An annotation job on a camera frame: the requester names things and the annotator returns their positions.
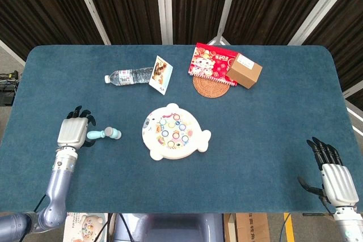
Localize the red spiral-bound calendar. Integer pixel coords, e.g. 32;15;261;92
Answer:
188;43;239;87

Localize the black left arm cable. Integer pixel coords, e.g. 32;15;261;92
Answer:
33;193;48;213

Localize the black equipment with cables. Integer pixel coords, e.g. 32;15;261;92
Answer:
0;70;20;107

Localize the white frame post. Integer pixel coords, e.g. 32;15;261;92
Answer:
155;0;174;45
0;39;26;67
208;0;242;45
288;0;352;46
70;0;111;45

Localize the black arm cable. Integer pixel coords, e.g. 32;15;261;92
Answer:
319;196;336;215
33;193;48;213

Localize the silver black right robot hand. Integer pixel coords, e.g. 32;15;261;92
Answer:
297;136;360;208

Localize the clear plastic water bottle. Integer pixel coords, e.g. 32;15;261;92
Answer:
104;66;154;86

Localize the picture flash card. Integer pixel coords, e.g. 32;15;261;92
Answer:
148;55;174;96

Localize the blue table mat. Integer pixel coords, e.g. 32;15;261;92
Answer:
0;44;363;215

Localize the blue-grey robot torso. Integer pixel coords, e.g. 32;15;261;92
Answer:
113;213;225;242

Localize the dark brown curtain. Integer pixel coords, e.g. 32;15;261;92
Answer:
0;0;363;104

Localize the round woven rattan coaster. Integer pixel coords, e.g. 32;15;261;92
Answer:
193;74;231;99

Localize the toy packaging box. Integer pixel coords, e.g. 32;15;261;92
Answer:
62;212;109;242

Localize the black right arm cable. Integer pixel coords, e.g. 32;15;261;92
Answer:
319;196;336;215

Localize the white fish toy board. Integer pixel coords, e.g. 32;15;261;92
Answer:
141;103;212;161

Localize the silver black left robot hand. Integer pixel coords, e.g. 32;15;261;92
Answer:
56;105;97;150

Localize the small brown cardboard box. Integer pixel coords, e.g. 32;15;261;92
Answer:
226;52;263;90

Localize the light blue toy rod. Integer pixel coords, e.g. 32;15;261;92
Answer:
86;126;123;141

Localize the thin blue cable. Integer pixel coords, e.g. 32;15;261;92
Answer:
279;213;293;242

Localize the large printed cardboard carton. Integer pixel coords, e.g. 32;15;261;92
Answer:
223;213;271;242

